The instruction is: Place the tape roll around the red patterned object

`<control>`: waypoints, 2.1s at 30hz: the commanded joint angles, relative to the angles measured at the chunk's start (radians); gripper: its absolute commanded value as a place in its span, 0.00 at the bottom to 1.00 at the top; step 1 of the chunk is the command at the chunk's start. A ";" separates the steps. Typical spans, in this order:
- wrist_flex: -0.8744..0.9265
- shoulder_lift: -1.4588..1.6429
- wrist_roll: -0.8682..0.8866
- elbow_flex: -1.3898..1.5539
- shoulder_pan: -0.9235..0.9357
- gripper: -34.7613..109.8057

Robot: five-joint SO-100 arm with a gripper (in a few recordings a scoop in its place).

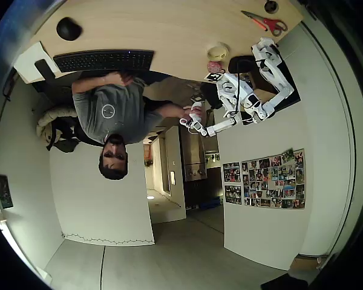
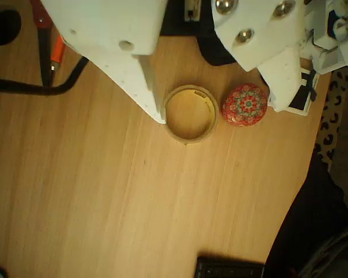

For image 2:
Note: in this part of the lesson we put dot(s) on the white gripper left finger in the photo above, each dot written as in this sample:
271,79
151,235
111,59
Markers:
110,26

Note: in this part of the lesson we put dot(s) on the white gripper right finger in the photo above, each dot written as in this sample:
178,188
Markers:
266,37

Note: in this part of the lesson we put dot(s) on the beige masking tape roll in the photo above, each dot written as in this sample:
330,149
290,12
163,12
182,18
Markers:
213,116

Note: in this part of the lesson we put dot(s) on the red patterned round object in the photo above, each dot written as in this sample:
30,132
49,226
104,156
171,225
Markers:
245,105

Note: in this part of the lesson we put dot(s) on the orange utility knife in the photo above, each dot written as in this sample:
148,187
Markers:
58,50

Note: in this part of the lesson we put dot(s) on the white box with black marks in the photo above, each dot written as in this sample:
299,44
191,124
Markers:
303,101

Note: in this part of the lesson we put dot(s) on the leopard-pattern rug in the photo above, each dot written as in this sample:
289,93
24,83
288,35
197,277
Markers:
333,101

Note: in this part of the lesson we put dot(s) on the black keyboard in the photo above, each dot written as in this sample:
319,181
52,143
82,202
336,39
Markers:
229,269

